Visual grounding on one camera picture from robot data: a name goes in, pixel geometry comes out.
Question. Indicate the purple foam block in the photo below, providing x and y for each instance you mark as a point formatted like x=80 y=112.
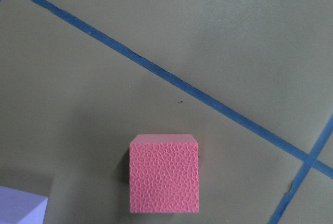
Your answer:
x=22 y=207

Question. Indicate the pink foam block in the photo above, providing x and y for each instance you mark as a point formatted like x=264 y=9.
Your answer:
x=164 y=174

